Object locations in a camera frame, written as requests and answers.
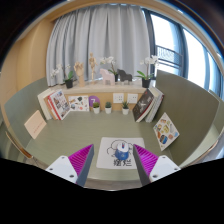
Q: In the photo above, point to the black horse figure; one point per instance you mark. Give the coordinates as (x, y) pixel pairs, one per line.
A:
(125, 75)

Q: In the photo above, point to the colourful food sticker sheet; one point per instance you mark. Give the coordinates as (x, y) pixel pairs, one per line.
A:
(165, 131)

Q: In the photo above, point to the thick white book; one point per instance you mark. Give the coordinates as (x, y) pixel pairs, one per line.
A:
(156, 103)

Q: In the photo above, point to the wooden artist mannequin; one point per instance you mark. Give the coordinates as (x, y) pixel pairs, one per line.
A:
(92, 65)

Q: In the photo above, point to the green felt desk partition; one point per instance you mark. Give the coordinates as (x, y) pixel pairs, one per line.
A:
(190, 106)
(20, 106)

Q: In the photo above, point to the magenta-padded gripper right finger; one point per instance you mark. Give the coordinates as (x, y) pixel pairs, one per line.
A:
(164, 166)

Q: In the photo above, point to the brown book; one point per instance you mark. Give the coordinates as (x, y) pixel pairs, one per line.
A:
(47, 106)

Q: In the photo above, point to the grey curtain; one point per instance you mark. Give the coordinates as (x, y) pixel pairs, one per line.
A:
(100, 30)

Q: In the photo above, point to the small plant in white pot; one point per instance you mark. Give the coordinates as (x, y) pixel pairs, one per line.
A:
(96, 110)
(108, 110)
(125, 111)

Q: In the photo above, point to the white wall socket plate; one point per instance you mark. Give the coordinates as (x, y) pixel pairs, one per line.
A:
(132, 98)
(118, 98)

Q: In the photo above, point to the red-spined photo cover book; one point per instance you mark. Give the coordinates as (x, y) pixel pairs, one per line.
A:
(60, 104)

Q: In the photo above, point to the pale pink booklet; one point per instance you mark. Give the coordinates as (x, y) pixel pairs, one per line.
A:
(35, 125)

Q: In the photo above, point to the wooden desk back shelf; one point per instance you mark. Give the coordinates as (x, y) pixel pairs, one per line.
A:
(110, 88)

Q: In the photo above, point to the white sheet of mixed stickers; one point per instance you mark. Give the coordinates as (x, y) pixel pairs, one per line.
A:
(78, 103)

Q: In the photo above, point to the blue and white computer mouse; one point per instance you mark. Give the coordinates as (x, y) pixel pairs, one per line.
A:
(122, 152)

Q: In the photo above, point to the white mouse pad with drawing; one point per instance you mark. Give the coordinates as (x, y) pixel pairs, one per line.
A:
(105, 156)

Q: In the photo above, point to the dark-framed window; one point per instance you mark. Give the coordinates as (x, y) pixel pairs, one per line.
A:
(193, 56)

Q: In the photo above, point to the black cover book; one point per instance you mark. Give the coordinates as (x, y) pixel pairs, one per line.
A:
(143, 105)

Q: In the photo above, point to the pink horse figure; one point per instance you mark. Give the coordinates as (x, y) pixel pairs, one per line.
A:
(107, 76)

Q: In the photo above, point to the wooden hand model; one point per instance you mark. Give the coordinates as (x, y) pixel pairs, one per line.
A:
(80, 71)

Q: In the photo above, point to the round purple number sign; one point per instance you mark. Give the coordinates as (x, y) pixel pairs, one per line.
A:
(93, 99)

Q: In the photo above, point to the wooden chair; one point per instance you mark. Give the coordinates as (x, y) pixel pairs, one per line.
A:
(20, 148)

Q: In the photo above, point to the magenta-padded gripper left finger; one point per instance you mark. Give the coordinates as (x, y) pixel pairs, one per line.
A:
(61, 166)

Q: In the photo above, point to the white orchid in black pot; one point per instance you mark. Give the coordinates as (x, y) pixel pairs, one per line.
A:
(107, 60)
(146, 82)
(69, 83)

